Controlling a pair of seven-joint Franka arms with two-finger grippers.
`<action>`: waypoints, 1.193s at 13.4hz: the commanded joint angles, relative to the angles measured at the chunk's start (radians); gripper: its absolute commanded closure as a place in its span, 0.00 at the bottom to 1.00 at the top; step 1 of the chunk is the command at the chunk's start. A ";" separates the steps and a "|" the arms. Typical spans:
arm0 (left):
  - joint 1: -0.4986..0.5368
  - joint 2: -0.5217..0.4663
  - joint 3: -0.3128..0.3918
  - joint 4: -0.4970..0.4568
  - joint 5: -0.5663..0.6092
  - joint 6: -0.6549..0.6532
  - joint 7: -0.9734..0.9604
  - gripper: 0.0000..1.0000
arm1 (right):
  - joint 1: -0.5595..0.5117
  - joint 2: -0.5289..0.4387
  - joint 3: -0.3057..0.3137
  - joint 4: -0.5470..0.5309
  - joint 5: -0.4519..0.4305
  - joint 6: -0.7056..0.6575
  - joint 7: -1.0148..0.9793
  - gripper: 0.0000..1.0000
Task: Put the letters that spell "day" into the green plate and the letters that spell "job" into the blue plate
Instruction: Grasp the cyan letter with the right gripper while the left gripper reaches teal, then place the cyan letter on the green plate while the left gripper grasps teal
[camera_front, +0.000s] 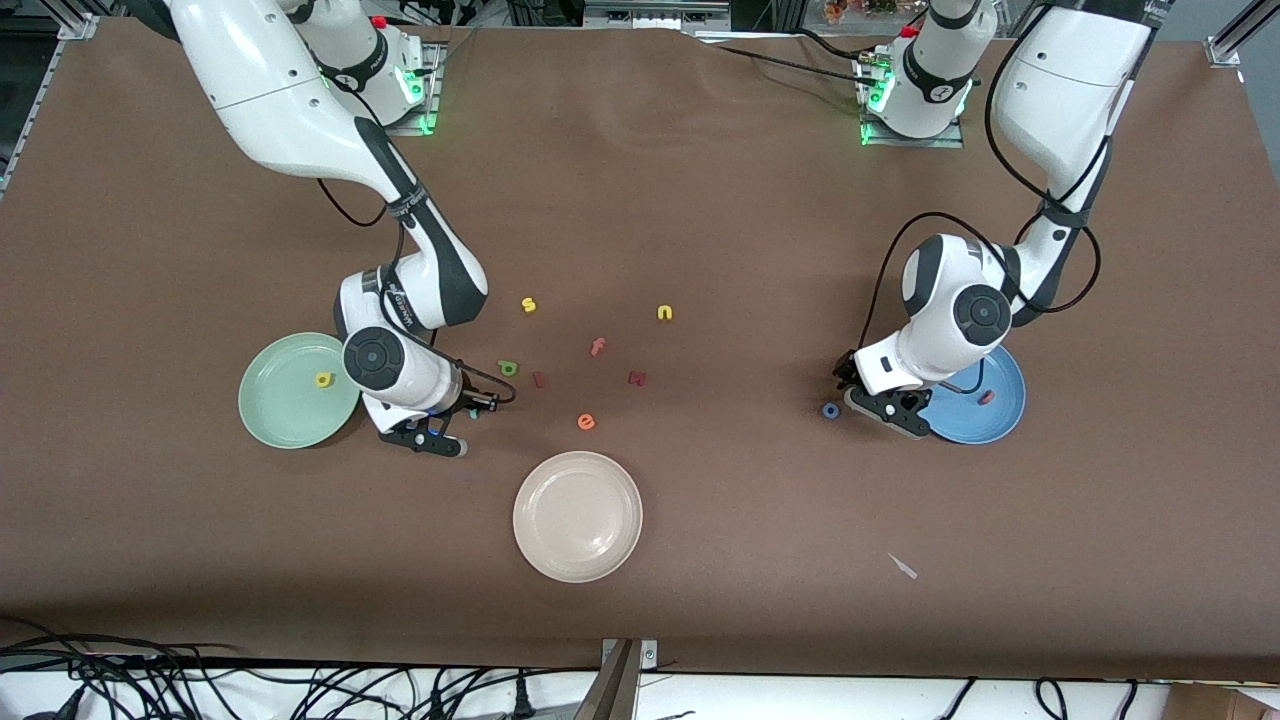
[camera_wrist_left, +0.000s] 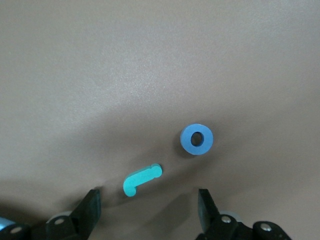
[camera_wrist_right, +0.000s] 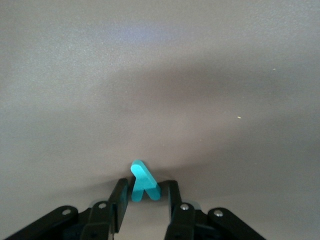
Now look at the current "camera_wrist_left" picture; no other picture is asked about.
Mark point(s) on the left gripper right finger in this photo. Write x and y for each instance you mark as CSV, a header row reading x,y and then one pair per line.
x,y
212,220

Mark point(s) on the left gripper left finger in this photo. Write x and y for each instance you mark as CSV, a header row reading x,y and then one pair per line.
x,y
85,217

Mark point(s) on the blue foam letter o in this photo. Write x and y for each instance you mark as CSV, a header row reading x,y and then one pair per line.
x,y
186,142

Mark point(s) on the blue plate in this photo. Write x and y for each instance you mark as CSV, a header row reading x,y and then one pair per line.
x,y
3,222

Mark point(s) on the teal foam letter l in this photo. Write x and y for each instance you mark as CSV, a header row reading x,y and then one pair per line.
x,y
140,178

